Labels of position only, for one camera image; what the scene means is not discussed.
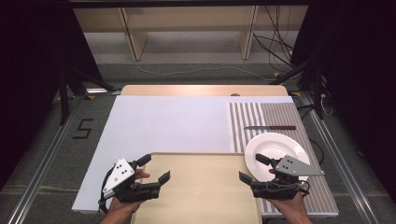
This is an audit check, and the white plate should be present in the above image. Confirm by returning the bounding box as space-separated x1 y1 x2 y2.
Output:
244 132 312 183

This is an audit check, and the wooden cutting board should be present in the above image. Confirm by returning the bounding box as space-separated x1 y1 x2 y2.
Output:
130 151 263 224

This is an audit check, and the person's left hand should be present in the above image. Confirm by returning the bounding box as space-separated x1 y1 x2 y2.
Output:
106 168 151 218

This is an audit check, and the dark curtain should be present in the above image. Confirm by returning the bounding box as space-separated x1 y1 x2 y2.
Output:
0 0 105 190
290 0 396 195

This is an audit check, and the wooden table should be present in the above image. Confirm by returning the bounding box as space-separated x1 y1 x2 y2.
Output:
120 84 290 97

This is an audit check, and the grey striped placemat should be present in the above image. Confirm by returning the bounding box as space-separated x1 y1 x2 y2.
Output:
229 102 340 218

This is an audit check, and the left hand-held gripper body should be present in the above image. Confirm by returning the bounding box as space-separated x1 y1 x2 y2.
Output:
102 157 162 203

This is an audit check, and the black tape numeral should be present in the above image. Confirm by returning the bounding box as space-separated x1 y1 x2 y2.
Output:
72 118 95 140

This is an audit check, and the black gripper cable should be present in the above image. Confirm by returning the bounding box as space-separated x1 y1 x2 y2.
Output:
98 166 116 217

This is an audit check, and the white board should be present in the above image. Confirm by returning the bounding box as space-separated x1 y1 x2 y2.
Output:
71 94 294 215

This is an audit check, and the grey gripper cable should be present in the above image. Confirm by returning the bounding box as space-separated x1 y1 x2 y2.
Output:
263 179 311 197

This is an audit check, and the black tripod stand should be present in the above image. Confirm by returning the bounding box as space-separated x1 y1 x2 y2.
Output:
268 57 327 121
57 65 118 126

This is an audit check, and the thin white cable loop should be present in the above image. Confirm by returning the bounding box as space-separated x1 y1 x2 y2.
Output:
319 92 334 118

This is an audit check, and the wooden bench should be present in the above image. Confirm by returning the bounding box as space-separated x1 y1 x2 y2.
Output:
73 5 310 62

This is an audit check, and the person's right hand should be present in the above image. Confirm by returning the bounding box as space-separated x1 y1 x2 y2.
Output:
268 168 309 217

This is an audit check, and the bundle of black cables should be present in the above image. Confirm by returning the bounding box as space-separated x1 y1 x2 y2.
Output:
252 5 302 76

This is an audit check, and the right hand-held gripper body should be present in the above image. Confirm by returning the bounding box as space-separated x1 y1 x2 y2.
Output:
249 154 325 201

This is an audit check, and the red-handled knife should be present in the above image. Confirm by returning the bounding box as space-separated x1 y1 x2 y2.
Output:
244 124 297 132

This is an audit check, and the metal floor rail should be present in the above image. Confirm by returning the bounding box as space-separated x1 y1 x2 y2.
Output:
299 91 381 224
7 88 123 224

